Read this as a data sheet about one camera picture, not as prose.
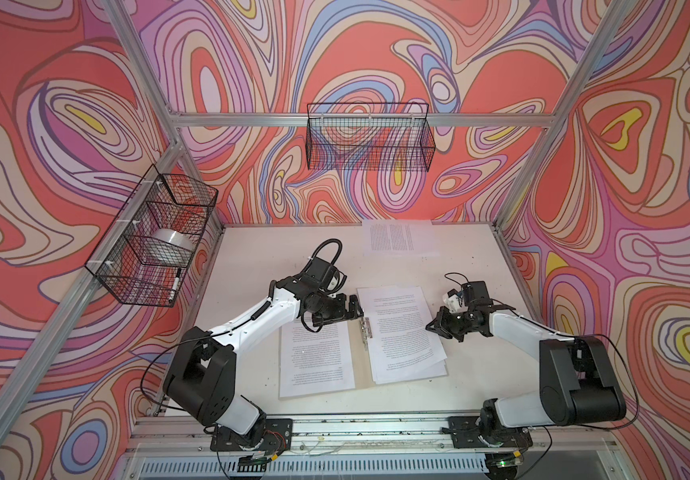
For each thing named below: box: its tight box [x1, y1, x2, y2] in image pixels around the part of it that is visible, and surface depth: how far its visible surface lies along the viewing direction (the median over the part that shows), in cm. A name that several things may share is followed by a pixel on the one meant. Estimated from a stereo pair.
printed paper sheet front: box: [356, 286, 447, 382], surface depth 92 cm
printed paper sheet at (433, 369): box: [372, 359, 449, 385], surface depth 84 cm
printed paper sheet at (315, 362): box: [279, 319, 356, 398], surface depth 87 cm
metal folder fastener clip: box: [360, 317, 373, 351], surface depth 92 cm
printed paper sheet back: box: [362, 220, 440, 257], surface depth 118 cm
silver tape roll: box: [139, 228, 195, 267], surface depth 74 cm
